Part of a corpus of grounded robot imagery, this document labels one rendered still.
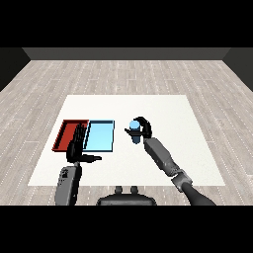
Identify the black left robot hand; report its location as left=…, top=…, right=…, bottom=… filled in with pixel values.
left=65, top=124, right=103, bottom=164

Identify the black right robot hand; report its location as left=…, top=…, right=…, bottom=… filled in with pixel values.
left=124, top=116, right=154, bottom=140

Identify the small blue can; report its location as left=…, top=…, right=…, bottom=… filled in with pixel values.
left=128, top=120, right=142, bottom=145

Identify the red shallow open box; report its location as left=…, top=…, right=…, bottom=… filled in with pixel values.
left=51, top=119, right=91, bottom=153

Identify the light blue shallow open box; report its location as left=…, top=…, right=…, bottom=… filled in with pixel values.
left=82, top=120, right=116, bottom=153

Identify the dark grey robot body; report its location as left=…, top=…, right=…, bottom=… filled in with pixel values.
left=96, top=186, right=157, bottom=207

